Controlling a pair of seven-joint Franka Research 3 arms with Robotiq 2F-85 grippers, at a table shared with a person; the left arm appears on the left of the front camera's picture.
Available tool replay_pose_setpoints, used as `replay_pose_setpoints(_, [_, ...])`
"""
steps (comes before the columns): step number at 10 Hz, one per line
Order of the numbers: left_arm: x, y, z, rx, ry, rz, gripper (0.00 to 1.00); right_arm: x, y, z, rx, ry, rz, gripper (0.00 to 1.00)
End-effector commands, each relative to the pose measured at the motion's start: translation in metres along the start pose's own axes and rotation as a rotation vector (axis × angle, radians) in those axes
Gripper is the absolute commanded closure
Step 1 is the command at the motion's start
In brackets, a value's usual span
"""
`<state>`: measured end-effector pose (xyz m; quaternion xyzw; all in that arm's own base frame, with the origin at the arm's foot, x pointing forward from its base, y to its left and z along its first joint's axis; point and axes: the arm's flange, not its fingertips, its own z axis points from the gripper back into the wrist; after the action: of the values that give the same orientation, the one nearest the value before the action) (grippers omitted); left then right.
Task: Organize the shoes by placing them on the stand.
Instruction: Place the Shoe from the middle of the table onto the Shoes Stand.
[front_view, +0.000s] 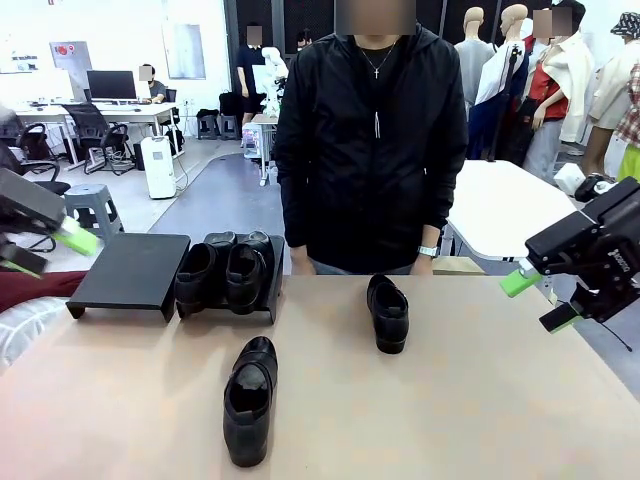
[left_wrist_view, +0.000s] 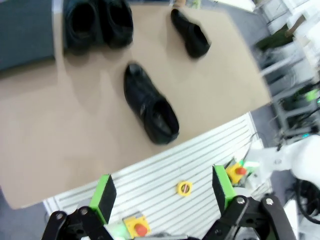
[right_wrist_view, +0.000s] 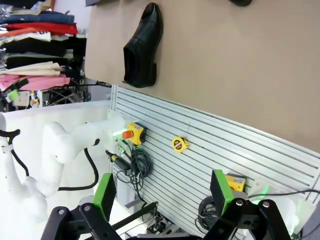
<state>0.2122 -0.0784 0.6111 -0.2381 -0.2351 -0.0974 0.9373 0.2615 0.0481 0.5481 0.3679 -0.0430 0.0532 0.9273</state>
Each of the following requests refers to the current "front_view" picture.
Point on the dark red cloth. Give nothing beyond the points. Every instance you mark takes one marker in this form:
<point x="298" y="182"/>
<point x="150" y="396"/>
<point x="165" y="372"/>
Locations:
<point x="40" y="290"/>

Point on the white plastic wrapped bundle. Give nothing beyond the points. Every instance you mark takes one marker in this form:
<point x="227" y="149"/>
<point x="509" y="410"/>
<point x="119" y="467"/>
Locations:
<point x="25" y="330"/>

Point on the grey panel with red sign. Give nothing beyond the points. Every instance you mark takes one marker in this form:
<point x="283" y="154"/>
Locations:
<point x="75" y="60"/>

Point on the person's right hand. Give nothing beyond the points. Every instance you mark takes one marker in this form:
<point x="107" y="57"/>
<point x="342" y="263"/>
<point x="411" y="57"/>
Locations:
<point x="302" y="260"/>

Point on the cardboard box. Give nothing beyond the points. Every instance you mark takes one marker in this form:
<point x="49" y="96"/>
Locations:
<point x="460" y="266"/>

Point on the standing person in black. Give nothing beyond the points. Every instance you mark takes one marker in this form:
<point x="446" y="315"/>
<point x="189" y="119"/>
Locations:
<point x="247" y="65"/>

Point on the white table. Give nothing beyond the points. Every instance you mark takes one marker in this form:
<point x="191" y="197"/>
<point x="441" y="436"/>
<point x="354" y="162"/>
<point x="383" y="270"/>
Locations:
<point x="500" y="215"/>

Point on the black shoe stand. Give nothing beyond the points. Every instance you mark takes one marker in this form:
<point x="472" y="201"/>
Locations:
<point x="135" y="270"/>
<point x="274" y="295"/>

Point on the mannequin in red top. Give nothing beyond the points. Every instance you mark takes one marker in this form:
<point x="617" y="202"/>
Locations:
<point x="545" y="90"/>

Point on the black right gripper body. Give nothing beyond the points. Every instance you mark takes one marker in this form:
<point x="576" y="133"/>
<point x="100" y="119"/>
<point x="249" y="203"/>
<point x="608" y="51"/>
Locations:
<point x="617" y="270"/>

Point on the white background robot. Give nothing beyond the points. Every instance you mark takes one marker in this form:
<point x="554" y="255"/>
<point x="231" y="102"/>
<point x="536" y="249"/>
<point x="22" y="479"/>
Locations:
<point x="272" y="60"/>

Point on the mannequin in white navy jacket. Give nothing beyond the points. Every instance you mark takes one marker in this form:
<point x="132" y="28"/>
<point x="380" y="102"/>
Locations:
<point x="492" y="75"/>

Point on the person's left hand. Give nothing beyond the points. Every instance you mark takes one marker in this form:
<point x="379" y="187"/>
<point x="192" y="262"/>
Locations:
<point x="424" y="264"/>

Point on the black leather loafer shoe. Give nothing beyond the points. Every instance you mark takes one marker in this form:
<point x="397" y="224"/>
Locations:
<point x="192" y="285"/>
<point x="245" y="285"/>
<point x="245" y="440"/>
<point x="390" y="330"/>

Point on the white wrist watch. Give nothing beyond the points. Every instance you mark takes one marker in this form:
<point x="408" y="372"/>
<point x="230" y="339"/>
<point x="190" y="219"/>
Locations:
<point x="428" y="251"/>

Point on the person's left forearm black sleeve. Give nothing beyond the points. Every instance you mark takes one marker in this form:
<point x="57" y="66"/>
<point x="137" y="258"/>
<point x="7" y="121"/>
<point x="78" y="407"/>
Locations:
<point x="442" y="205"/>

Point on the grey plastic stool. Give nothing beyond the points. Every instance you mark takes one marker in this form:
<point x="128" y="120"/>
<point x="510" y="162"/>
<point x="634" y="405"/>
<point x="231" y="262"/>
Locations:
<point x="95" y="192"/>

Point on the seated person at desk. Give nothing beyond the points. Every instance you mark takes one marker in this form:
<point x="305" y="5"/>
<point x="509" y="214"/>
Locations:
<point x="157" y="90"/>

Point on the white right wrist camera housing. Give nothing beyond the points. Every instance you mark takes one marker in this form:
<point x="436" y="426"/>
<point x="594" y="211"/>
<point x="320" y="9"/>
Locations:
<point x="570" y="177"/>

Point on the lit computer case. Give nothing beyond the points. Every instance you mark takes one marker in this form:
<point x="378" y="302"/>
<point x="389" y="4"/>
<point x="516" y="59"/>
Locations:
<point x="255" y="142"/>

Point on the black backpack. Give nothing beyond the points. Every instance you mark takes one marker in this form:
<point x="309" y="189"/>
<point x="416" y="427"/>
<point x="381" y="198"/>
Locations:
<point x="231" y="102"/>

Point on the white computer monitor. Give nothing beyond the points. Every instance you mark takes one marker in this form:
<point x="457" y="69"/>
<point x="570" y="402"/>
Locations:
<point x="35" y="85"/>

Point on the white office desk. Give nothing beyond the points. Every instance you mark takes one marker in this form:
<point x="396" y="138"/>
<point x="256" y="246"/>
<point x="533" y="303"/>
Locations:
<point x="135" y="112"/>

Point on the black computer monitor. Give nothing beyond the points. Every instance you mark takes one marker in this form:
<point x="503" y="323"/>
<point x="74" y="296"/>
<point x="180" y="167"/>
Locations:
<point x="111" y="85"/>

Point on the mannequin in cream jacket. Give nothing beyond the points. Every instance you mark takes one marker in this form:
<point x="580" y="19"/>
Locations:
<point x="575" y="75"/>

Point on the person in black hooded jacket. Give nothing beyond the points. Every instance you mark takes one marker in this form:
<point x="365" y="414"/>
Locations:
<point x="375" y="150"/>

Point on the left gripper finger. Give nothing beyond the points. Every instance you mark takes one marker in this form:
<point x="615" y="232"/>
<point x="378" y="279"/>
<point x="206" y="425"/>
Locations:
<point x="22" y="260"/>
<point x="35" y="200"/>

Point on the mannequin with bucket hat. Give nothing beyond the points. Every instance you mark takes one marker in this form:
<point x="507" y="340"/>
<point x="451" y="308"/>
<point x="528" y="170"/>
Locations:
<point x="612" y="90"/>

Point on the person with black hair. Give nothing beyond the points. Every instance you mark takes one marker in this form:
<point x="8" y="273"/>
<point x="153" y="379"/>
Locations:
<point x="303" y="37"/>

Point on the black stool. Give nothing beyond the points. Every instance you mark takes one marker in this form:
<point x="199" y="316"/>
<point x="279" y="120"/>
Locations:
<point x="230" y="127"/>
<point x="207" y="125"/>

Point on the mannequin in grey tank top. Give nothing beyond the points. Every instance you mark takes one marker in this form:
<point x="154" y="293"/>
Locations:
<point x="475" y="65"/>

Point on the wall whiteboard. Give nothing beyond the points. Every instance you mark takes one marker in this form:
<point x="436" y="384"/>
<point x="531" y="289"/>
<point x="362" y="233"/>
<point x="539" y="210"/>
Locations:
<point x="182" y="50"/>

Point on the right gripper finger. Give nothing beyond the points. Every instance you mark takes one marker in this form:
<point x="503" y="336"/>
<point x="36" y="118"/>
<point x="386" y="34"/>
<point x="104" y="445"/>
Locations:
<point x="560" y="317"/>
<point x="565" y="245"/>

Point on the white air purifier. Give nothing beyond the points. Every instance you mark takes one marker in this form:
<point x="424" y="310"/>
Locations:
<point x="160" y="170"/>

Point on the black mesh office chair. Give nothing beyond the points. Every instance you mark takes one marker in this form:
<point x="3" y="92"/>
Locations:
<point x="85" y="125"/>

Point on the mannequin in neon yellow pants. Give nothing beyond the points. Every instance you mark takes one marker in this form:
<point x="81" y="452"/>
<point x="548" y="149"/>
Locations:
<point x="631" y="162"/>

